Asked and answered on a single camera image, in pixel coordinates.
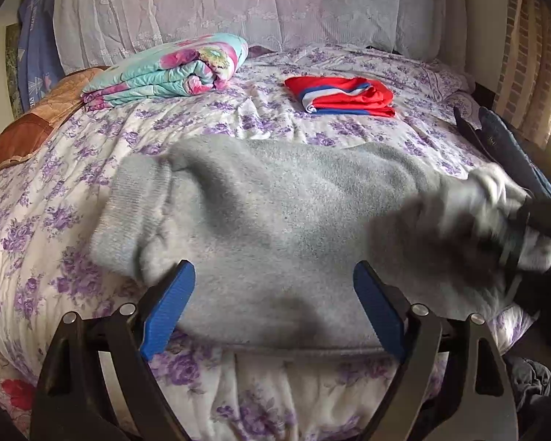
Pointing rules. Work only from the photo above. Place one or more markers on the checked beige curtain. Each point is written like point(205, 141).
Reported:
point(523, 64)

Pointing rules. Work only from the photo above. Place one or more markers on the white lace cover cloth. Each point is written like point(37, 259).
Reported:
point(257, 4)

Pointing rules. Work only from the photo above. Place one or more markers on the dark clothes heap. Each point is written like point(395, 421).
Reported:
point(530, 379)

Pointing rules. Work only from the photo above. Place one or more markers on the dark garment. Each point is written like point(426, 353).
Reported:
point(468, 131)

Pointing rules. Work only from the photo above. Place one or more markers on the green patterned panel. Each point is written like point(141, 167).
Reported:
point(13, 73)

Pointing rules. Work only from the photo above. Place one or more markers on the folded floral quilt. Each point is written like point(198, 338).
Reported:
point(165, 71)

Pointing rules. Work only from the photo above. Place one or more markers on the lilac pillow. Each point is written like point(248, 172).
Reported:
point(459, 99)

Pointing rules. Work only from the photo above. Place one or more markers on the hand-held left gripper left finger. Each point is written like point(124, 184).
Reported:
point(167, 312)

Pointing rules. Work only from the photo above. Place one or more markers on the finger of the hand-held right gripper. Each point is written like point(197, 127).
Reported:
point(544, 216)

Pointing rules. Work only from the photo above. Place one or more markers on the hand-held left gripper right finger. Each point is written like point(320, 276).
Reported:
point(379, 308)

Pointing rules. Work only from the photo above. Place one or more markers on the brown pillow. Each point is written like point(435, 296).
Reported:
point(32, 128)

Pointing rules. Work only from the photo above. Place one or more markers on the red floral blanket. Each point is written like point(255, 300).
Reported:
point(9, 386)

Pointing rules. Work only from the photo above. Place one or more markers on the grey fleece sweater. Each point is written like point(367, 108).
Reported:
point(280, 229)

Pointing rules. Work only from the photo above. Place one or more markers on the folded red shorts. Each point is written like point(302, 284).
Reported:
point(344, 96)

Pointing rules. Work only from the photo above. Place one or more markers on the bed with purple floral sheet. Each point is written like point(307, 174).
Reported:
point(73, 216)

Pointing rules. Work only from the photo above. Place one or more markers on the blue patterned cloth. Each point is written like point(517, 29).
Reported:
point(36, 50)

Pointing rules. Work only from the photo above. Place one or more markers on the blue jeans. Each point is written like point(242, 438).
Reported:
point(509, 156)

